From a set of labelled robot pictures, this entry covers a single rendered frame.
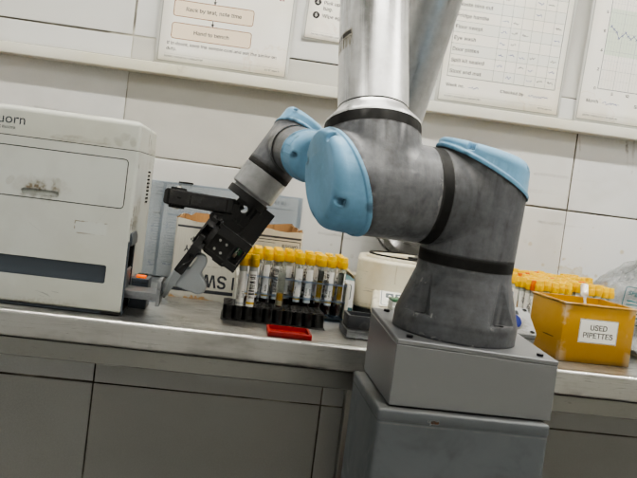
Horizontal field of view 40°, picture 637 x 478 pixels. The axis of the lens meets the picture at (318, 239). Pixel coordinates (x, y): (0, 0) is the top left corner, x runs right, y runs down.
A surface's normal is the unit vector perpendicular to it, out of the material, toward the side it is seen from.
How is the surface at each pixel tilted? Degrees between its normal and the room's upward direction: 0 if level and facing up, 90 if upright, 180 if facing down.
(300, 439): 90
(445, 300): 74
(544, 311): 90
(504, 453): 90
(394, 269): 90
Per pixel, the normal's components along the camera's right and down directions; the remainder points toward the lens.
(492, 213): 0.27, 0.18
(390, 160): 0.33, -0.26
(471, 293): 0.12, -0.19
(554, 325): -0.98, -0.11
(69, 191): 0.10, 0.07
